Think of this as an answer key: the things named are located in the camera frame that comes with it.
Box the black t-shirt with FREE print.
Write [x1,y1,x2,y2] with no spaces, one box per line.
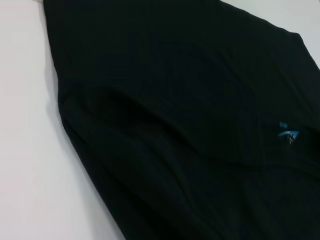
[41,0,320,240]

